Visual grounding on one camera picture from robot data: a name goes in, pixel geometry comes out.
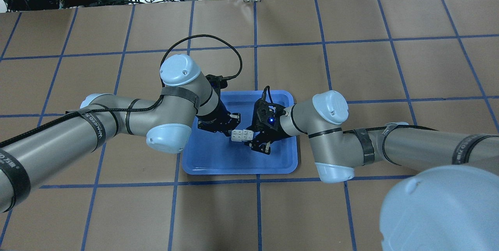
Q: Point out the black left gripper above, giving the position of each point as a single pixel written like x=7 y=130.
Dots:
x=216 y=117

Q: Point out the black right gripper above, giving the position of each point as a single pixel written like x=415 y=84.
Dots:
x=274 y=132

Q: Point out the white block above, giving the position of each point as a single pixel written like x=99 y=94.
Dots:
x=247 y=135
x=237 y=135

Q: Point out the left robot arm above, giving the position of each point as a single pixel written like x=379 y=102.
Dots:
x=29 y=159

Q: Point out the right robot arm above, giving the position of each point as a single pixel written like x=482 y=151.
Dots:
x=450 y=205

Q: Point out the blue plastic tray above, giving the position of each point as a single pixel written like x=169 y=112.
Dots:
x=209 y=153

